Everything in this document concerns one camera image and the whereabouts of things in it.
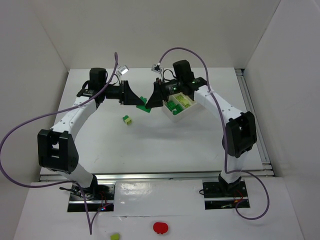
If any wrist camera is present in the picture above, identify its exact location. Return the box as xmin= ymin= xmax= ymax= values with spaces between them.
xmin=117 ymin=65 xmax=129 ymax=76
xmin=151 ymin=62 xmax=163 ymax=75

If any light green bottom brick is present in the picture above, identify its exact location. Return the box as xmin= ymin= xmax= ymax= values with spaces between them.
xmin=124 ymin=117 xmax=132 ymax=126

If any dark green top brick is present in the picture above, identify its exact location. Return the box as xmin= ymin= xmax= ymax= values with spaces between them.
xmin=122 ymin=115 xmax=131 ymax=124

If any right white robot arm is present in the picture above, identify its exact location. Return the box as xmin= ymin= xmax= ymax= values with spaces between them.
xmin=146 ymin=60 xmax=257 ymax=192

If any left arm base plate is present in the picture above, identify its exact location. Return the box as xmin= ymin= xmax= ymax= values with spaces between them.
xmin=66 ymin=184 xmax=116 ymax=213

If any light green base brick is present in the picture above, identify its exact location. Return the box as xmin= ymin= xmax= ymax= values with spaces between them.
xmin=181 ymin=99 xmax=191 ymax=108

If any light green brick foreground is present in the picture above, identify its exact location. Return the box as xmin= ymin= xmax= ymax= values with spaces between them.
xmin=110 ymin=233 xmax=120 ymax=240

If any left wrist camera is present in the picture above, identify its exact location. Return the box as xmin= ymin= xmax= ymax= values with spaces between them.
xmin=117 ymin=65 xmax=129 ymax=76

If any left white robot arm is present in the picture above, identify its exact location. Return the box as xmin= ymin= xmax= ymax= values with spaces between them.
xmin=37 ymin=67 xmax=145 ymax=195

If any aluminium rail right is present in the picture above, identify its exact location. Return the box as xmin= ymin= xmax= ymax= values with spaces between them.
xmin=234 ymin=68 xmax=273 ymax=166

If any red round object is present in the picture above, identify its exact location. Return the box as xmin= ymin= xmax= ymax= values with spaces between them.
xmin=153 ymin=222 xmax=169 ymax=235

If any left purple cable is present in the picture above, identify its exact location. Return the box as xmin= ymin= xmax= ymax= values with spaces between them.
xmin=0 ymin=51 xmax=120 ymax=236

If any dark green brick front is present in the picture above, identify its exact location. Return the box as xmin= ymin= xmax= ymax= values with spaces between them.
xmin=172 ymin=104 xmax=184 ymax=116

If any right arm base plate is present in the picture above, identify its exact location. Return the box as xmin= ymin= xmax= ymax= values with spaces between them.
xmin=199 ymin=181 xmax=250 ymax=210

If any white divided sorting tray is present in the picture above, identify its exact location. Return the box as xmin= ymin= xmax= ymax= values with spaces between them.
xmin=161 ymin=93 xmax=204 ymax=123

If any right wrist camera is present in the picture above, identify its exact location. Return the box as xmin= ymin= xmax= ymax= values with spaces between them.
xmin=151 ymin=62 xmax=163 ymax=75

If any dark green base brick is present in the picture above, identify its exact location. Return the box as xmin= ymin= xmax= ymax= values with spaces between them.
xmin=136 ymin=96 xmax=152 ymax=114

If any aluminium rail front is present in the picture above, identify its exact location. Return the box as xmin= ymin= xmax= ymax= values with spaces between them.
xmin=39 ymin=169 xmax=275 ymax=182

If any aluminium rail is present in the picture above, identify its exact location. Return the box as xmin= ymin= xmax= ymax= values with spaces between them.
xmin=39 ymin=169 xmax=275 ymax=182
xmin=234 ymin=68 xmax=273 ymax=166

